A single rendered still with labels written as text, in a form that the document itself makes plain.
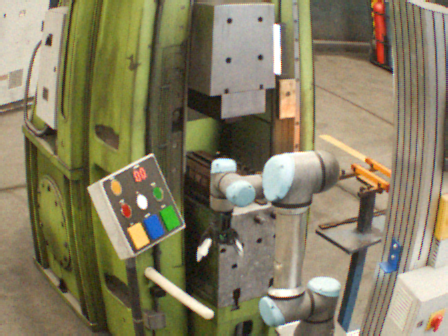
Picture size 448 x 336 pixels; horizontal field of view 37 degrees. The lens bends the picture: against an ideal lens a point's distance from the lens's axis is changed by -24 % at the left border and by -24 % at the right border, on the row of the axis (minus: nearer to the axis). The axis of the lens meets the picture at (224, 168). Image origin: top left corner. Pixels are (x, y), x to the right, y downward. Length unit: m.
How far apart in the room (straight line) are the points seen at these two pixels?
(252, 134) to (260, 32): 0.64
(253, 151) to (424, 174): 1.77
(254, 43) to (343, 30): 8.15
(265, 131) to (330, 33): 7.64
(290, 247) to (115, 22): 1.48
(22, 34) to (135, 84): 5.23
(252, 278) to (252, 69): 0.87
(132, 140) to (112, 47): 0.48
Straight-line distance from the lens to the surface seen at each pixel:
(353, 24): 11.44
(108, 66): 3.43
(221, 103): 3.17
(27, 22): 8.22
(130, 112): 3.14
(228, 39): 3.11
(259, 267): 3.47
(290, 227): 2.28
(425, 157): 2.01
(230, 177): 2.64
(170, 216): 2.99
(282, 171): 2.21
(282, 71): 3.44
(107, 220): 2.81
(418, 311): 1.98
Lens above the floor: 2.20
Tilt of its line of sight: 20 degrees down
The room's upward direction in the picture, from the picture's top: 2 degrees clockwise
